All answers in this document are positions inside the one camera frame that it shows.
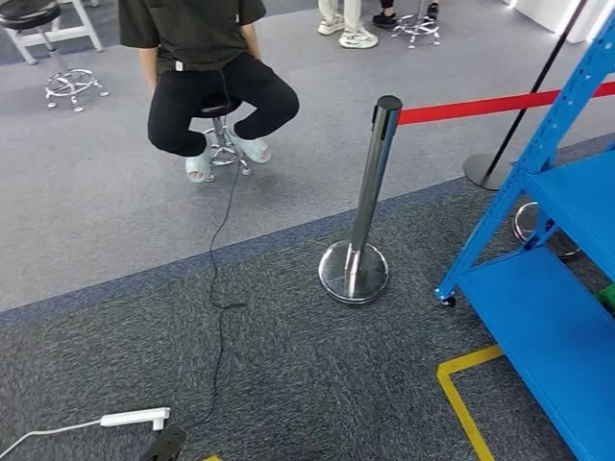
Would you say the blue metal shelf rack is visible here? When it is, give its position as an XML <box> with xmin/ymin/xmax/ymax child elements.
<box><xmin>434</xmin><ymin>12</ymin><xmax>615</xmax><ymax>461</ymax></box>

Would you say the chrome base stool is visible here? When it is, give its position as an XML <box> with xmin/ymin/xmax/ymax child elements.
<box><xmin>389</xmin><ymin>0</ymin><xmax>441</xmax><ymax>50</ymax></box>
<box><xmin>0</xmin><ymin>0</ymin><xmax>110</xmax><ymax>114</ymax></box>
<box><xmin>194</xmin><ymin>93</ymin><xmax>253</xmax><ymax>183</ymax></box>

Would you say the person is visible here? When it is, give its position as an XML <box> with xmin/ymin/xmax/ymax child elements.
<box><xmin>118</xmin><ymin>0</ymin><xmax>300</xmax><ymax>184</ymax></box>
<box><xmin>372</xmin><ymin>0</ymin><xmax>439</xmax><ymax>28</ymax></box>
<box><xmin>317</xmin><ymin>0</ymin><xmax>379</xmax><ymax>51</ymax></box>

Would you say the black stanchion pole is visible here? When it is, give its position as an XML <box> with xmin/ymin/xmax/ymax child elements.
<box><xmin>463</xmin><ymin>0</ymin><xmax>589</xmax><ymax>192</ymax></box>

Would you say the red barrier belt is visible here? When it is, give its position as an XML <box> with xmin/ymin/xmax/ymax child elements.
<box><xmin>397</xmin><ymin>81</ymin><xmax>615</xmax><ymax>127</ymax></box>

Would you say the black robot left foot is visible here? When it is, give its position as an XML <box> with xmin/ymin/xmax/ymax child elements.
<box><xmin>139</xmin><ymin>425</ymin><xmax>187</xmax><ymax>461</ymax></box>

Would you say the white power strip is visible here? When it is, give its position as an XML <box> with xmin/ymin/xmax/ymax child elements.
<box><xmin>100</xmin><ymin>406</ymin><xmax>172</xmax><ymax>432</ymax></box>

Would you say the white lit floor platform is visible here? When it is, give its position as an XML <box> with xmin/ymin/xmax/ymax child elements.
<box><xmin>502</xmin><ymin>0</ymin><xmax>615</xmax><ymax>44</ymax></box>

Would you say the thin black floor cable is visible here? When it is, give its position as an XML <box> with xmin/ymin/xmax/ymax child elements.
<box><xmin>184</xmin><ymin>66</ymin><xmax>246</xmax><ymax>434</ymax></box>

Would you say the white stand frame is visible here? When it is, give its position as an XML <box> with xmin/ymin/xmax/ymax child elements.
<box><xmin>5</xmin><ymin>0</ymin><xmax>105</xmax><ymax>67</ymax></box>

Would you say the white floor cable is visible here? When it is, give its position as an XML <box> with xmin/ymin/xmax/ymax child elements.
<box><xmin>0</xmin><ymin>418</ymin><xmax>103</xmax><ymax>461</ymax></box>

